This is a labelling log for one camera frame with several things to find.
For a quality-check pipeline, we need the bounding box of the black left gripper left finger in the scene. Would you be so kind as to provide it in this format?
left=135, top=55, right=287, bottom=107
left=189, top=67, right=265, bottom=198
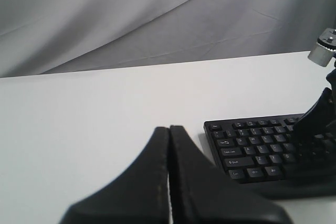
left=60, top=127, right=169, bottom=223

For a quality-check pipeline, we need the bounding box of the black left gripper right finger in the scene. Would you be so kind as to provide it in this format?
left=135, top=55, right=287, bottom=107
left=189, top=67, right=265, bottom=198
left=169, top=125, right=290, bottom=223

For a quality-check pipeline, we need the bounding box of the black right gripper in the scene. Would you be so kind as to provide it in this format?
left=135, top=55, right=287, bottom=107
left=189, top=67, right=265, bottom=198
left=292, top=62, right=336, bottom=140

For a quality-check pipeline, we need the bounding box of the black acer keyboard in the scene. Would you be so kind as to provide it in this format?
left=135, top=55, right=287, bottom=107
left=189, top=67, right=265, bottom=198
left=203, top=114, right=335, bottom=199

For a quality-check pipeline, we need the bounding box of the grey backdrop cloth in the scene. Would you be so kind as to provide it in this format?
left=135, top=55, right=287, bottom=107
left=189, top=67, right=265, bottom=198
left=1, top=0, right=335, bottom=77

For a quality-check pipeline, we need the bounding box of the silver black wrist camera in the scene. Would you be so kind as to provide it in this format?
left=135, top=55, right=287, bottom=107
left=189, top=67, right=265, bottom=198
left=308, top=28, right=335, bottom=67

